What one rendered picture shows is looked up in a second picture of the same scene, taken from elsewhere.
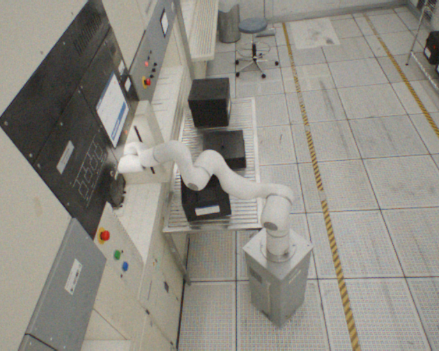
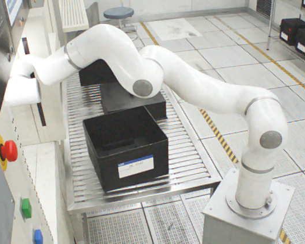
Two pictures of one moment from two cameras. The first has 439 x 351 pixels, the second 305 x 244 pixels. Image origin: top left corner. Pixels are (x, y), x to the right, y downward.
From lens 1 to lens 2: 0.80 m
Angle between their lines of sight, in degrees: 22
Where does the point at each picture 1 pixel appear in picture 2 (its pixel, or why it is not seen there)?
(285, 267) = (272, 221)
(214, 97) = not seen: hidden behind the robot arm
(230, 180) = (197, 77)
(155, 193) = (48, 154)
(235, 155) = (152, 101)
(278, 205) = (273, 107)
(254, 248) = (220, 207)
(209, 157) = (157, 50)
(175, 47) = (46, 11)
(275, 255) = (254, 210)
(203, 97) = not seen: hidden behind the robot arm
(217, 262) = not seen: outside the picture
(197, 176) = (150, 68)
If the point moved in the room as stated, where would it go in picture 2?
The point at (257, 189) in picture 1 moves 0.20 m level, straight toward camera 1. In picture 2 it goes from (237, 92) to (270, 128)
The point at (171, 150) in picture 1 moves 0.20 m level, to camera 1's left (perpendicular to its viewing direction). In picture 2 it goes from (101, 35) to (29, 50)
